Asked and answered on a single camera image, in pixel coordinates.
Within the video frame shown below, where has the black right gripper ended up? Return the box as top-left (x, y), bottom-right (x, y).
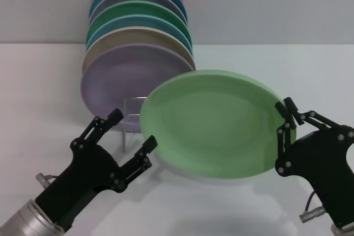
top-left (275, 97), bottom-right (354, 232)

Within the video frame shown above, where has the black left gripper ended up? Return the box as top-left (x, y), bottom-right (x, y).
top-left (35, 108), bottom-right (158, 233)

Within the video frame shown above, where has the light green plate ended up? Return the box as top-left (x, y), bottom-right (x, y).
top-left (139, 69), bottom-right (298, 180)

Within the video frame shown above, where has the lavender plate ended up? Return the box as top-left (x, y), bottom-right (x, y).
top-left (80, 43), bottom-right (194, 132)

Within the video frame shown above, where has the beige plate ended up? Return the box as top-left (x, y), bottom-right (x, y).
top-left (82, 26), bottom-right (196, 75)

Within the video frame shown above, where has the light blue plate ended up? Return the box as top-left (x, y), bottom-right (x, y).
top-left (85, 14), bottom-right (194, 53)

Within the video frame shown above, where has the dark green plate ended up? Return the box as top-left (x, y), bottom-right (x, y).
top-left (86, 0), bottom-right (191, 42)

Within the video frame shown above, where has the metal wire plate rack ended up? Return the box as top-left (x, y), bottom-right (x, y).
top-left (121, 96), bottom-right (147, 153)

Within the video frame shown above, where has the left gripper cable with connector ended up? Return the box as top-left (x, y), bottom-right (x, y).
top-left (35, 173), bottom-right (60, 190)

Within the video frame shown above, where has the gripper cable with connector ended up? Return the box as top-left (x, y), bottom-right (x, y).
top-left (298, 188), bottom-right (329, 223)
top-left (35, 173), bottom-right (60, 190)

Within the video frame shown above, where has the right gripper cable with connector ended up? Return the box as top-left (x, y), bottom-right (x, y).
top-left (298, 188), bottom-right (329, 223)

